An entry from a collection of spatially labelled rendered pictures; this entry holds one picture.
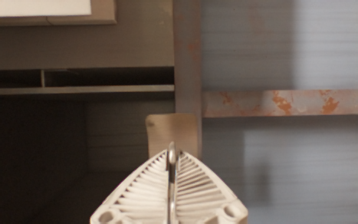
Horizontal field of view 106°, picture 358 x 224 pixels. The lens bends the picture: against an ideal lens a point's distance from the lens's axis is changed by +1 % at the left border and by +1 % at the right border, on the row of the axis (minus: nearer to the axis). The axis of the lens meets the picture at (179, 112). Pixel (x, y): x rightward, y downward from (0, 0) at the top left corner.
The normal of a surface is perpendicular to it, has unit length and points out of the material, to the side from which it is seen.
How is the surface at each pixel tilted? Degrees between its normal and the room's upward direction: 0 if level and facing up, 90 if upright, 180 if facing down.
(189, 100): 90
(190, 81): 90
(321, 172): 90
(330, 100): 90
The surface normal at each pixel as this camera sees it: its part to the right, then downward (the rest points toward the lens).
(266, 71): 0.02, 0.06
